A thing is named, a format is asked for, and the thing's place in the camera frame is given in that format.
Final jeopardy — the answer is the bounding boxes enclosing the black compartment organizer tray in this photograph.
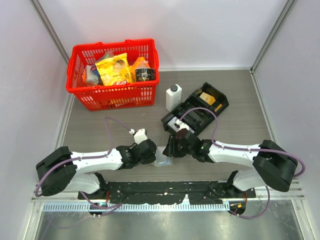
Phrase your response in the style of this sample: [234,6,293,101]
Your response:
[161,82,229,135]

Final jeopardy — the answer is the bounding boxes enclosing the white bottle grey cap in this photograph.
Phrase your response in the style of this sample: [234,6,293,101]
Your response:
[165,84,182,112]

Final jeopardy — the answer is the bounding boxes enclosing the grey leather card holder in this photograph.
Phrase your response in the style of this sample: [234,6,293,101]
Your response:
[151,146,173,167]

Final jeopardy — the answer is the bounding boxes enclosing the red plastic shopping basket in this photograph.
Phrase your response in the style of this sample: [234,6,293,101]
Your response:
[66,38,160,111]

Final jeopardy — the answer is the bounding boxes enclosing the black labelled jar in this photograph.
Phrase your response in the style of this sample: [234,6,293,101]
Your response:
[135,68,156,82]

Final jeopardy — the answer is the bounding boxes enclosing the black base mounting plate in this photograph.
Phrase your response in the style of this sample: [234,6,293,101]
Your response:
[87,181,256,205]

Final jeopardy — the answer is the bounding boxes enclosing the white card boxes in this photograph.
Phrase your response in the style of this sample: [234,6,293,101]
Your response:
[168,117,195,135]

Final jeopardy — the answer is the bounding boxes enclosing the white slotted cable duct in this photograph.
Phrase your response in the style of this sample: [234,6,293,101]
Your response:
[42,202,230,212]

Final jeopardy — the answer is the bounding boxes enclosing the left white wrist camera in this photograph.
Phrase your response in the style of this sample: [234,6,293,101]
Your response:
[129,128,148,145]

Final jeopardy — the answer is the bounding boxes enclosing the yellow chips bag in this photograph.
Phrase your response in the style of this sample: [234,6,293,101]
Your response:
[95,52,134,86]

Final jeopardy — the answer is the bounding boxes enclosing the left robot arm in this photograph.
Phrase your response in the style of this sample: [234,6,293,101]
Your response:
[35,139,157,199]

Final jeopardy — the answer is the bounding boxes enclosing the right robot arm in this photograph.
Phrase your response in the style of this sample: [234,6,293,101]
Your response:
[162,128,298,198]

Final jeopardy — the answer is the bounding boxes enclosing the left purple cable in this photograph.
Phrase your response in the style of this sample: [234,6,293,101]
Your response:
[34,116,137,218]

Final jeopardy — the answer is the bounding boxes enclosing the grey green snack packet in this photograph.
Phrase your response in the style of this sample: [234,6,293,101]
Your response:
[82,65,99,87]

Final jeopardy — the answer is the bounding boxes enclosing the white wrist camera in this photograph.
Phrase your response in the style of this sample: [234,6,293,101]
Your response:
[174,119,190,132]
[129,128,148,145]

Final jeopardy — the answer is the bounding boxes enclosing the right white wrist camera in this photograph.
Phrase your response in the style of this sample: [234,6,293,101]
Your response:
[174,119,190,132]

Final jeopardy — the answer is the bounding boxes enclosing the orange snack bag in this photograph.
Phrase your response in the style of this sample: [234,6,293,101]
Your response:
[129,56,150,82]

